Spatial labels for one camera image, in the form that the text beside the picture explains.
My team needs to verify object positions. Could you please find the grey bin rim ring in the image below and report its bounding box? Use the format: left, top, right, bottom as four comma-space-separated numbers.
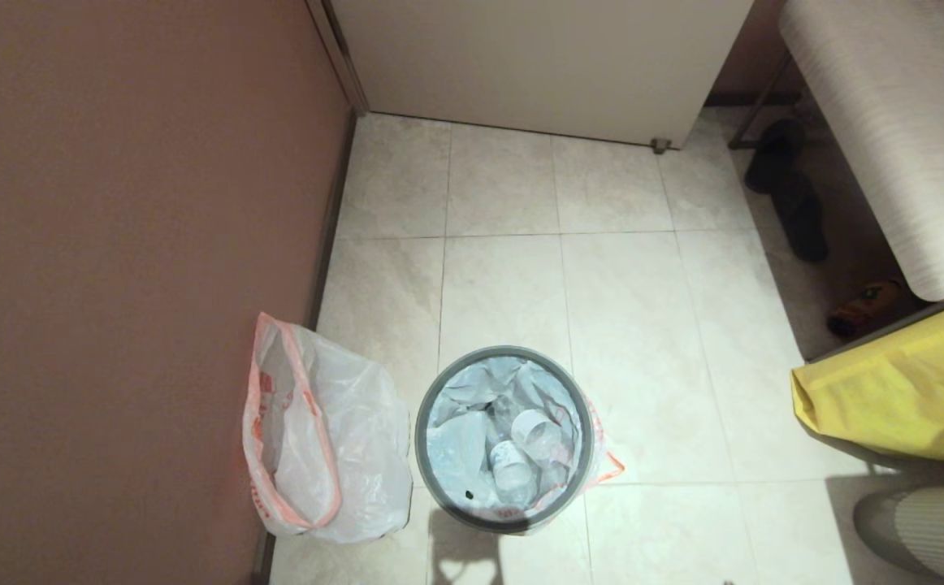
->
414, 346, 595, 535

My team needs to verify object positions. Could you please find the used white printed trash bag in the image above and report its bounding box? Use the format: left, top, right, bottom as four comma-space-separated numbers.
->
426, 356, 626, 522

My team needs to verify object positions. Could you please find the white plastic bag orange trim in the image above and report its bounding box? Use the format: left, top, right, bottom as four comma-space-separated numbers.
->
242, 312, 414, 544

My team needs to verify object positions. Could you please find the yellow fabric bag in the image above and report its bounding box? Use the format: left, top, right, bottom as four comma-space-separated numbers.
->
791, 297, 944, 462

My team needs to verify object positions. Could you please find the white door panel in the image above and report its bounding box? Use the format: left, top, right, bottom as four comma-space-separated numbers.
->
330, 0, 756, 149

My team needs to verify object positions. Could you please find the black slipper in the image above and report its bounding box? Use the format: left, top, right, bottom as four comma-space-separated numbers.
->
771, 175, 829, 263
745, 119, 806, 194

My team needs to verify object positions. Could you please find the dark metal bench leg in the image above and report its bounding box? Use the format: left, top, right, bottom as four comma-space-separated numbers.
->
728, 50, 794, 150

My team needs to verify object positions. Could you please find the orange brown shoe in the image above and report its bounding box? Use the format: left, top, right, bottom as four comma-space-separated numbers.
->
827, 280, 907, 340

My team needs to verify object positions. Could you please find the wood grain bench top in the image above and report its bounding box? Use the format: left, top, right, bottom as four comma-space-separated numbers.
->
780, 0, 944, 302

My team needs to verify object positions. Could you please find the grey ribbed cylinder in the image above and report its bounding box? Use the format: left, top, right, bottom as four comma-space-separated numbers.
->
852, 485, 944, 585

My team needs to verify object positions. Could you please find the grey door frame strip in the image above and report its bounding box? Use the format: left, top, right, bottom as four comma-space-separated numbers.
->
305, 0, 370, 115

